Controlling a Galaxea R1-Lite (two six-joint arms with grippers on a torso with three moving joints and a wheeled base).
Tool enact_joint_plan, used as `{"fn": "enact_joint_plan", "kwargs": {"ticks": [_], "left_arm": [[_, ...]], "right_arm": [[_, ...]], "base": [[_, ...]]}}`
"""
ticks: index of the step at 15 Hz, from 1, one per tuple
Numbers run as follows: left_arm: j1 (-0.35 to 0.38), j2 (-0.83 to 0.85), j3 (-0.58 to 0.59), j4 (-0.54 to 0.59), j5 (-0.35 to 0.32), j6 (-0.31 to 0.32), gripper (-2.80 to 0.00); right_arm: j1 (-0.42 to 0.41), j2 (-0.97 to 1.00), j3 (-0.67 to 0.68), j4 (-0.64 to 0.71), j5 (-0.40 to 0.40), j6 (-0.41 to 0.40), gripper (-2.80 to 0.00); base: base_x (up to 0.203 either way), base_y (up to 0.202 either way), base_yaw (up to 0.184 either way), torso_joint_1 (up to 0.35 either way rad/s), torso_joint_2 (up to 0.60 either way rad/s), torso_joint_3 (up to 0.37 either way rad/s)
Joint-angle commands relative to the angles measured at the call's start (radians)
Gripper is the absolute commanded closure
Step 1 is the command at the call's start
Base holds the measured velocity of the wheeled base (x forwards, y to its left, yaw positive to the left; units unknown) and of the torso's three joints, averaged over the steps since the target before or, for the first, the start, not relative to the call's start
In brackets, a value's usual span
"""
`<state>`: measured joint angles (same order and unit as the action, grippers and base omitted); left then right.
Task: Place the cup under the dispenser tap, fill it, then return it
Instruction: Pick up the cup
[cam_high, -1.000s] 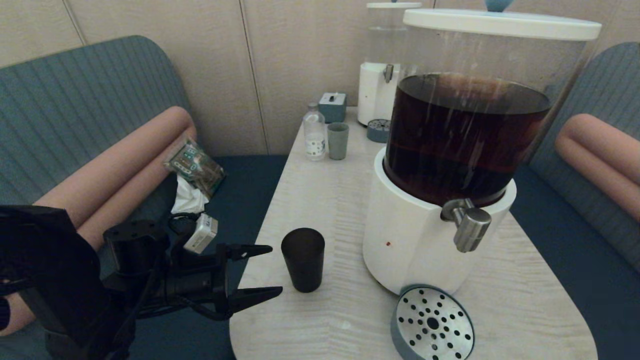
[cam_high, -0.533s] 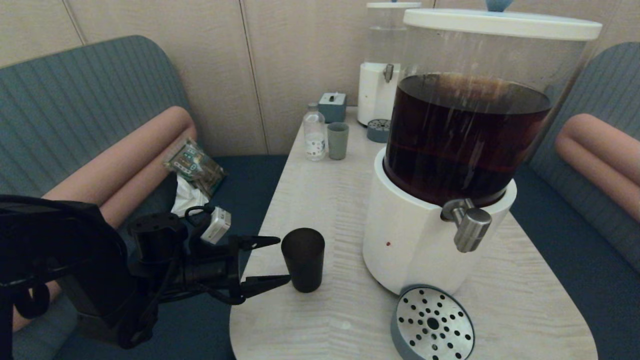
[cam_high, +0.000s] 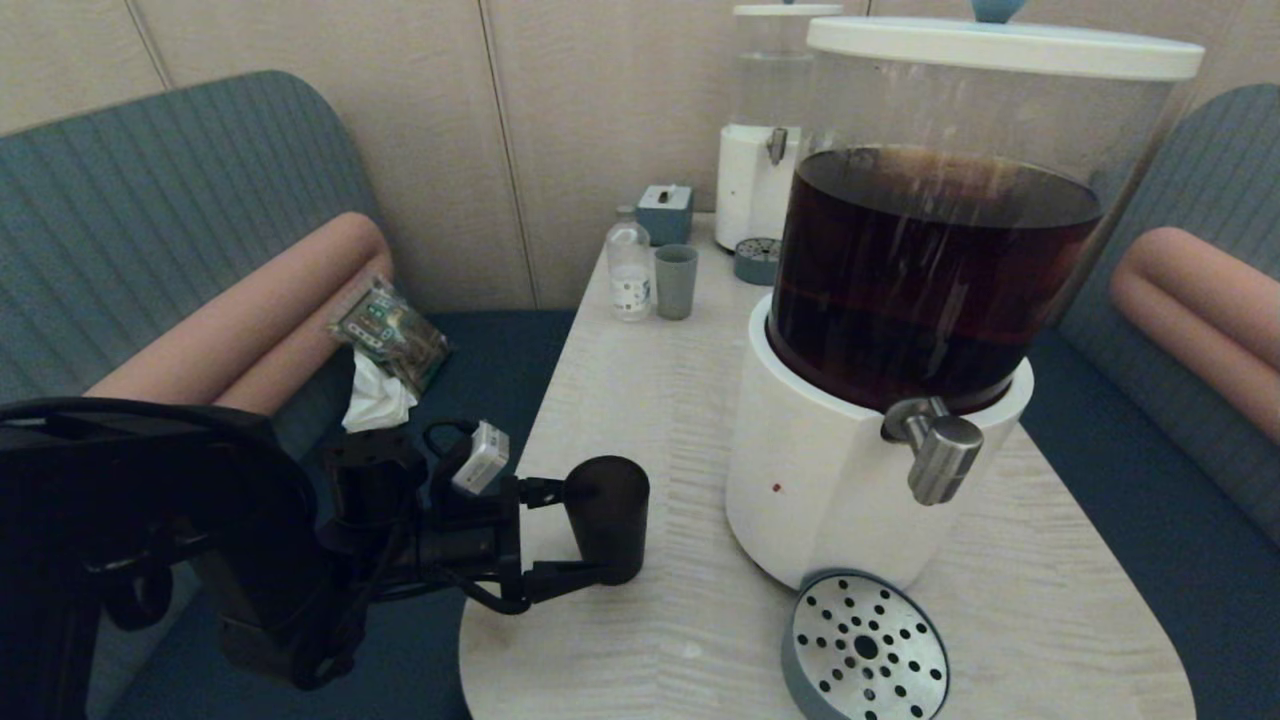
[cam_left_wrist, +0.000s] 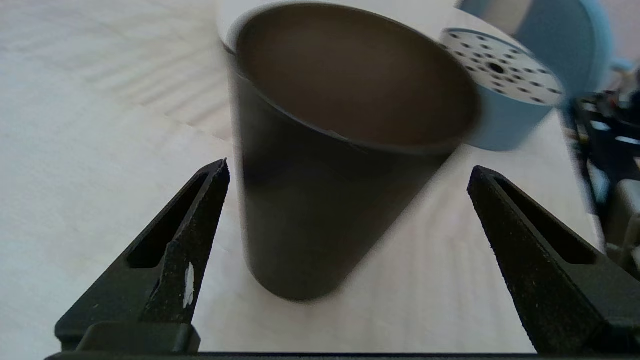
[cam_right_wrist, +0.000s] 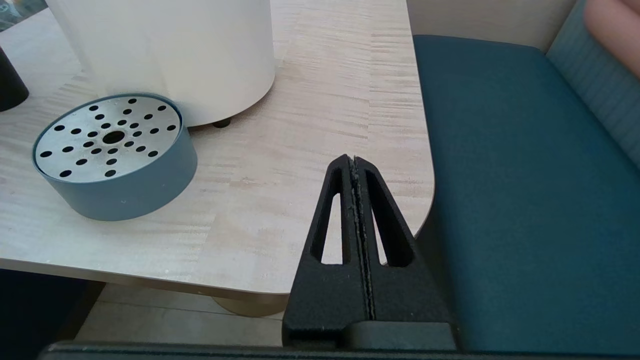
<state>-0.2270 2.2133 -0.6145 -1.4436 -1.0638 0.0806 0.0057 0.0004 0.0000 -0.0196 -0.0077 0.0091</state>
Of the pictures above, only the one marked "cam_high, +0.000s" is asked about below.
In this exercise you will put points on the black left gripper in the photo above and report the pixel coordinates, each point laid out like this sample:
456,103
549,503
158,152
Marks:
480,540

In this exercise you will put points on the black cup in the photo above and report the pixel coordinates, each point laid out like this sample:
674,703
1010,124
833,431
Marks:
610,510

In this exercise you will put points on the metal dispenser tap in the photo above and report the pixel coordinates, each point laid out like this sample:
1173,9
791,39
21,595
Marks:
940,450

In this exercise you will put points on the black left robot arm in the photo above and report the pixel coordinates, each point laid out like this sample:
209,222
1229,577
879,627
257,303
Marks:
150,500

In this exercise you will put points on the grey-blue cup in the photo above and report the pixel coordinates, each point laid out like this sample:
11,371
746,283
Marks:
676,285

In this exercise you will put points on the white crumpled tissue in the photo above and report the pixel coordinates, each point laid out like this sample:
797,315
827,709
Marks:
375,405

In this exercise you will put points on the green snack packet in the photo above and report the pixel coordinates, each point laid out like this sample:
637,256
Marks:
395,335

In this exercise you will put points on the clear plastic bottle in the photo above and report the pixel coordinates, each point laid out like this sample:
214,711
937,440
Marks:
630,270

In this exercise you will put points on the pink bolster cushion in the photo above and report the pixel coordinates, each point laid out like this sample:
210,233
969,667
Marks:
300,360
240,310
1220,275
1180,340

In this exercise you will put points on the large blue perforated drip tray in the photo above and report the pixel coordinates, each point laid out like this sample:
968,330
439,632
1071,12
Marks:
860,650

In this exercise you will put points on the blue napkin box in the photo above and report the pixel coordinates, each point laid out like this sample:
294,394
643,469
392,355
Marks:
665,215

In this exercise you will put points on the small blue drip tray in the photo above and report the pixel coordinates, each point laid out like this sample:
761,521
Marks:
755,262

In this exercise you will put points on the small white water dispenser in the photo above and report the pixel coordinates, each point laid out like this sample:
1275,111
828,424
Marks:
750,190

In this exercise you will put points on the large white tea dispenser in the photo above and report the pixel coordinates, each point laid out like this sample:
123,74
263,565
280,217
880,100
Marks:
900,300

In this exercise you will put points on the teal left bench sofa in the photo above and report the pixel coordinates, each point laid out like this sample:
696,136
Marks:
150,200

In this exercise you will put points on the teal bench sofa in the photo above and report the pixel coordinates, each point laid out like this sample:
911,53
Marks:
150,200
1180,500

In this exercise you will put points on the teal right bench sofa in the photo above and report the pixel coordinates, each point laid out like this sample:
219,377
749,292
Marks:
1180,500

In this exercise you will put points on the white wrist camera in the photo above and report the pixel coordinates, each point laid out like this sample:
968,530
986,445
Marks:
482,458

